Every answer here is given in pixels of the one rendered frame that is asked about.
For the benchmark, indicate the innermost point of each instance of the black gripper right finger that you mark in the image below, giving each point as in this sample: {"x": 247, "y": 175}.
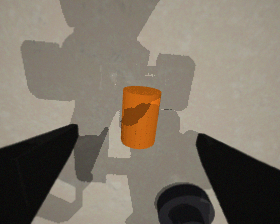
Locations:
{"x": 247, "y": 190}

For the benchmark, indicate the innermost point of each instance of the orange knob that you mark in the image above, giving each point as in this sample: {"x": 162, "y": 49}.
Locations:
{"x": 140, "y": 109}

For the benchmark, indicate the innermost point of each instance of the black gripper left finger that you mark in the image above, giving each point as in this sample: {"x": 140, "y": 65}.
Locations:
{"x": 29, "y": 169}

